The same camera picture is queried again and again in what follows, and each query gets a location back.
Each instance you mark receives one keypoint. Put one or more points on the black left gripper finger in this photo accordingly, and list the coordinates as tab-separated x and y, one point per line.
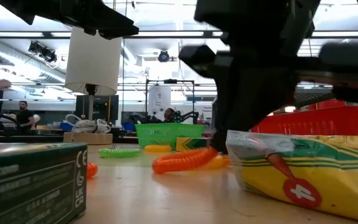
113	32
117	15

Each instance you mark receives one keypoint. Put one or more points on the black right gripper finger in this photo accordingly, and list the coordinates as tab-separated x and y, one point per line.
275	93
235	99

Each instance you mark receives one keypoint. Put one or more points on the red plastic basket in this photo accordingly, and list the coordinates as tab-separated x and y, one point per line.
322	123

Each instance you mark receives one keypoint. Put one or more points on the yellow green Crayola crayon box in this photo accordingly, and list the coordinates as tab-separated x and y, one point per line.
193	143

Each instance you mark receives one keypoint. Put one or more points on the plastic-wrapped Crayola crayon pack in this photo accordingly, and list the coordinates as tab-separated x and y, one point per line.
306	174

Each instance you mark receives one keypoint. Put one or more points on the green coil wristband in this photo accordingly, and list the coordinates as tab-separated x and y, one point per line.
120	152

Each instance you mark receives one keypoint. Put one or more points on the dark green cardboard box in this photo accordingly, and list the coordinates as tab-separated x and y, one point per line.
30	183

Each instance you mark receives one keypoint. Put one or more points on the black background robot arm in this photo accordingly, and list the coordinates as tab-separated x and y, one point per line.
145	119
188	115

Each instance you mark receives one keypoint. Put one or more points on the white shade table lamp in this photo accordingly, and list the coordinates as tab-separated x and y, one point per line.
93	62

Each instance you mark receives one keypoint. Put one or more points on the red storage bin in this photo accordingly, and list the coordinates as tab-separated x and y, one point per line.
328	104

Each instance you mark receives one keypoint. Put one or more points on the long ceiling light fixture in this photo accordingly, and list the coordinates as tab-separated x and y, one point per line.
172	34

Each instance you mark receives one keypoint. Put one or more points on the person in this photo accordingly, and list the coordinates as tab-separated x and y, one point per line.
25	116
169	114

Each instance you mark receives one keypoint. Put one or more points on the black monitor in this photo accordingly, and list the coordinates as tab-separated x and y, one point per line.
104	107

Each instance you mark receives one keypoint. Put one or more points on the green plastic basket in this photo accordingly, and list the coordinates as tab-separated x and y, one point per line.
166	133

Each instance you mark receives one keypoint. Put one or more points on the blue storage bin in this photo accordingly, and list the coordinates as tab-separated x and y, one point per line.
128	127
65	126

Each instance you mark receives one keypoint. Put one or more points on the black ceiling-mounted camera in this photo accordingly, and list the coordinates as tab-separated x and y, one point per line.
43	52
163	56

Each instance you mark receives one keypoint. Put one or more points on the black background rig frame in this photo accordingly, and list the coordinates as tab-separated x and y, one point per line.
169	81

